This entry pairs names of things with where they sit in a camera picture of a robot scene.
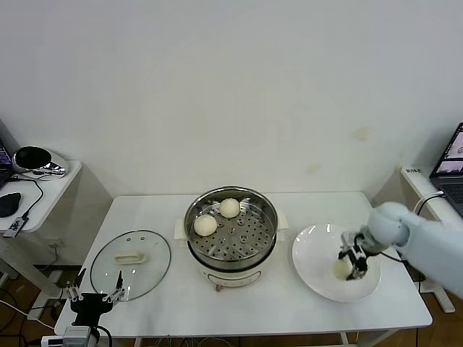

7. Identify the white electric cooker base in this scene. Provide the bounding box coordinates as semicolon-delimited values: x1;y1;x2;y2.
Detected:
187;234;279;293

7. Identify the chrome headset with black visor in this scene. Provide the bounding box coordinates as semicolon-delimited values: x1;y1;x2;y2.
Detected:
12;145;70;179

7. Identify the black open laptop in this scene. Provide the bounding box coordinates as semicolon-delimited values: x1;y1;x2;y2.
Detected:
0;119;16;189

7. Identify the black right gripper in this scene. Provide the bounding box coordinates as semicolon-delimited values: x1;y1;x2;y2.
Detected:
337;234;370;282

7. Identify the white side table with label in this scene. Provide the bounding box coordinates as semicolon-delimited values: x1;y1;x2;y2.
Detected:
370;166;463;314

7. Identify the white floor cable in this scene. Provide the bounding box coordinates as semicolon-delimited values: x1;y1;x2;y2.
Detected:
0;299;59;330

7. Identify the steel perforated steamer basket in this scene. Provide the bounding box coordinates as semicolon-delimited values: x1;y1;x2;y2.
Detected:
174;186;290;263

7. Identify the white laptop cable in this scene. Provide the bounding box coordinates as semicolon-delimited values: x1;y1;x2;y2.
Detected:
412;192;446;218

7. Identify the dark usb hub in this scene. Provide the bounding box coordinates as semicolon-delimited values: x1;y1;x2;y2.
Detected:
2;215;30;239

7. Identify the round glass pot lid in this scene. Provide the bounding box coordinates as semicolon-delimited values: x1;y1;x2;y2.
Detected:
90;229;171;301

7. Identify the white steamed baozi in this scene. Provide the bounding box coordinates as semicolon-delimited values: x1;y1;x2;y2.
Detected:
219;197;240;219
193;215;218;237
331;257;354;281

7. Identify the thin black desk cable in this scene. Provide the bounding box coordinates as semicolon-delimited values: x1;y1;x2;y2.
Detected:
10;172;46;220

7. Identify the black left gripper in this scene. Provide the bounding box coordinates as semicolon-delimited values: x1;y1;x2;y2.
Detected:
65;267;127;327

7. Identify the white side table with mouse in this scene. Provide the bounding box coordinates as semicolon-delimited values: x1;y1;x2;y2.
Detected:
0;158;113;301

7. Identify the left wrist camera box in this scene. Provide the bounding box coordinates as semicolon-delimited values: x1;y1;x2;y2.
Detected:
64;326;91;347

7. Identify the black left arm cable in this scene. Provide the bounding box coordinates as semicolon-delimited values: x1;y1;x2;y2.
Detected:
92;324;113;347

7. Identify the grey open laptop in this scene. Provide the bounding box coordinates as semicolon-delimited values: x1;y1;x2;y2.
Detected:
429;123;463;220

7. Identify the black computer mouse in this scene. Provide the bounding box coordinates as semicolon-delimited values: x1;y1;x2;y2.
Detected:
0;192;23;218

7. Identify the white round plate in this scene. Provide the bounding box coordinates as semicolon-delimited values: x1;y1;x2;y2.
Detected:
292;223;382;304

